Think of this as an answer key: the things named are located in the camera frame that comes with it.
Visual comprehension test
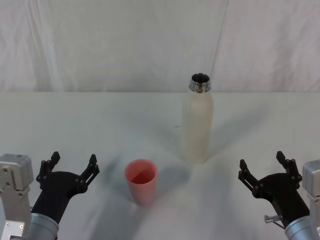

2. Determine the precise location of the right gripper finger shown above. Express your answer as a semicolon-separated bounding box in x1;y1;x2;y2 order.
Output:
238;158;266;200
275;150;304;191

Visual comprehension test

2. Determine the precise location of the cream vacuum bottle steel neck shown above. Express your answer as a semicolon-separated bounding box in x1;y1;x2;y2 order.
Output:
183;72;215;165

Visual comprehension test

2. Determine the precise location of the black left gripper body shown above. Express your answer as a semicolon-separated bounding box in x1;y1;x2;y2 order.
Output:
30;171;88;225

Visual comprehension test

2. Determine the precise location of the thin cable with silver plug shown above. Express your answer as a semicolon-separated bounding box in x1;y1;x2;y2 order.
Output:
264;214;286;229

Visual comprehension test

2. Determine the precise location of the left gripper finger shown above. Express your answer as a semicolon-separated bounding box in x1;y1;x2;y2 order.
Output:
74;153;101;195
35;150;62;188

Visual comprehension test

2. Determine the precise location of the white curtain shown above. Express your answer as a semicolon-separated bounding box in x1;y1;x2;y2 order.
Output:
0;0;320;93

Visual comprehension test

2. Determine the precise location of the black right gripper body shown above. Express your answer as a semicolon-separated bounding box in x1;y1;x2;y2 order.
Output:
257;172;311;226

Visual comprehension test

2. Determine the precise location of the pink cup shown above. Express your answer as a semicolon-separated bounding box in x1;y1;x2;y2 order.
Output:
124;158;159;207

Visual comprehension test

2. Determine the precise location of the white table cloth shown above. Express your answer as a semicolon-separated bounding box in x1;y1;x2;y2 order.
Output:
0;91;320;240

